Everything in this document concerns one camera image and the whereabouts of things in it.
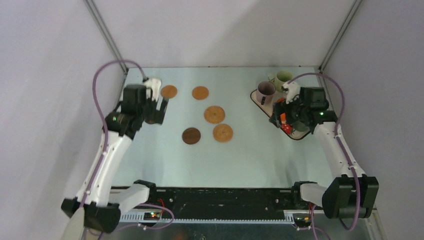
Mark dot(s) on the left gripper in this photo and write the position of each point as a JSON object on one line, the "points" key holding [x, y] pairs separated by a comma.
{"points": [[158, 115]]}

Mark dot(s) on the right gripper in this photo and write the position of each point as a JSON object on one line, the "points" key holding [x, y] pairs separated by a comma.
{"points": [[282, 112]]}

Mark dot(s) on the dark wood coaster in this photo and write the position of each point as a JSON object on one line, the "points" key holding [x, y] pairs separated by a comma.
{"points": [[191, 136], [150, 121]]}

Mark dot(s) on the scalloped light wood coaster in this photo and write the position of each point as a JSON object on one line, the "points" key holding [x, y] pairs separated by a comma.
{"points": [[214, 114]]}

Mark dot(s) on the patterned light wood coaster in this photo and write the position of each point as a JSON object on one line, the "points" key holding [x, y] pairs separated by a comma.
{"points": [[222, 133]]}

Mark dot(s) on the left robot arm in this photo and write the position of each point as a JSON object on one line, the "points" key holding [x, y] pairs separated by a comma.
{"points": [[106, 172]]}

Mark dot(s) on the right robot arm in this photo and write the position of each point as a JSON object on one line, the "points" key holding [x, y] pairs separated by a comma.
{"points": [[338, 165]]}

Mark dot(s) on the dark green mug front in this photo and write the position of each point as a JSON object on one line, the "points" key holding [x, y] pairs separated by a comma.
{"points": [[301, 127]]}

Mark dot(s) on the orange mug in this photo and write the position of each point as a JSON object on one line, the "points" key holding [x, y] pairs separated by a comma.
{"points": [[280, 102]]}

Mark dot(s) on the light green mug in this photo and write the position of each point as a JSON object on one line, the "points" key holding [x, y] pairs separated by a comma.
{"points": [[279, 78]]}

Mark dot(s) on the wooden serving tray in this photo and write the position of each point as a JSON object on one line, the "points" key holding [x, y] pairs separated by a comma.
{"points": [[268, 108]]}

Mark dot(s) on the mauve mug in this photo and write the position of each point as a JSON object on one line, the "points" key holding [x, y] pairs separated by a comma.
{"points": [[265, 92]]}

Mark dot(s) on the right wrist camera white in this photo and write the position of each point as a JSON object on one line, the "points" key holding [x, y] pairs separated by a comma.
{"points": [[292, 90]]}

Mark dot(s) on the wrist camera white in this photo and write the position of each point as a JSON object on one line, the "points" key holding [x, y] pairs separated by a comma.
{"points": [[153, 86], [292, 90]]}

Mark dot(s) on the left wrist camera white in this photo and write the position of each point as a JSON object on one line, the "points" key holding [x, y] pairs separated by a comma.
{"points": [[153, 86]]}

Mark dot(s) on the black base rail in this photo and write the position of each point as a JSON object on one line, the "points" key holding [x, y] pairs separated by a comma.
{"points": [[227, 204]]}

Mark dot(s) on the aluminium frame rail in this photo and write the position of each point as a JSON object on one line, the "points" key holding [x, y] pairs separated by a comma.
{"points": [[345, 198]]}

